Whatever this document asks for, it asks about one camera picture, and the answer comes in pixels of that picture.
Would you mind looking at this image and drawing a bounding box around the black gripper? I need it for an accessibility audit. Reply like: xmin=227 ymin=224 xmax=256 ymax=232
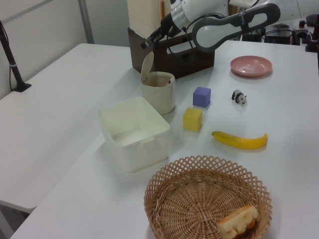
xmin=140 ymin=11 xmax=180 ymax=49

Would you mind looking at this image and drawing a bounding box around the cream dustbin lid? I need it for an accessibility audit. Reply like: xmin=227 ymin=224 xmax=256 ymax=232
xmin=140 ymin=52 xmax=155 ymax=85

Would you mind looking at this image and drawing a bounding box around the cream dustbin body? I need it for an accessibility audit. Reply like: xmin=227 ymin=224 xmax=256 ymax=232
xmin=141 ymin=71 xmax=176 ymax=116

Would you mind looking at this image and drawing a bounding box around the cream appliance box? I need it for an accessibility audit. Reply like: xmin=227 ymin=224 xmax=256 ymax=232
xmin=127 ymin=0 xmax=173 ymax=40

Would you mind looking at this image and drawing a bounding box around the purple foam cube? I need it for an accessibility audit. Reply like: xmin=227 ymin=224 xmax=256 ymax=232
xmin=192 ymin=86 xmax=212 ymax=109

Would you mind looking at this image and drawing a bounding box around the yellow foam cube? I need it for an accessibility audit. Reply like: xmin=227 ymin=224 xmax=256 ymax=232
xmin=182 ymin=107 xmax=203 ymax=131

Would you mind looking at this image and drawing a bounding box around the pink round plate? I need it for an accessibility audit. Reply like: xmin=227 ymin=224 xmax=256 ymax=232
xmin=230 ymin=55 xmax=273 ymax=78

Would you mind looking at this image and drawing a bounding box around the panda toy figure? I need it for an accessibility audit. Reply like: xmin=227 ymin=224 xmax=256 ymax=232
xmin=231 ymin=89 xmax=248 ymax=106

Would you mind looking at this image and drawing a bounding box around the cream plastic storage box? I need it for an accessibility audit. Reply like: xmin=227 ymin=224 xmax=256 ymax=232
xmin=97 ymin=96 xmax=171 ymax=174

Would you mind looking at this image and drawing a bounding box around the yellow banana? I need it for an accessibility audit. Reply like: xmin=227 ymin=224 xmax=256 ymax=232
xmin=211 ymin=130 xmax=268 ymax=150

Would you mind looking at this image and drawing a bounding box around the black lab equipment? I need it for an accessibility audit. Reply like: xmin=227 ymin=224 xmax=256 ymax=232
xmin=263 ymin=14 xmax=319 ymax=53

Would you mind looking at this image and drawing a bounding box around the black pole with base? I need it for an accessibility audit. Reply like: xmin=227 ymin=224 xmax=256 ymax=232
xmin=0 ymin=19 xmax=32 ymax=93

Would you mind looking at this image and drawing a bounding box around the woven wicker basket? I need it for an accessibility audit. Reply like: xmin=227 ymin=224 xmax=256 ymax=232
xmin=144 ymin=154 xmax=273 ymax=239

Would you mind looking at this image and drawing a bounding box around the golden bread piece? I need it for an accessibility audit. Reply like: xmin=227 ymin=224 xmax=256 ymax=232
xmin=217 ymin=204 xmax=261 ymax=239

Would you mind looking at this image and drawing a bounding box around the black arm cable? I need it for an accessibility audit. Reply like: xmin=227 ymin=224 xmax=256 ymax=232
xmin=165 ymin=11 xmax=225 ymax=63

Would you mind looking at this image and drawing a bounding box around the brown crate with white handle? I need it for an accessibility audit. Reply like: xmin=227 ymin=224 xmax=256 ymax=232
xmin=127 ymin=26 xmax=215 ymax=80

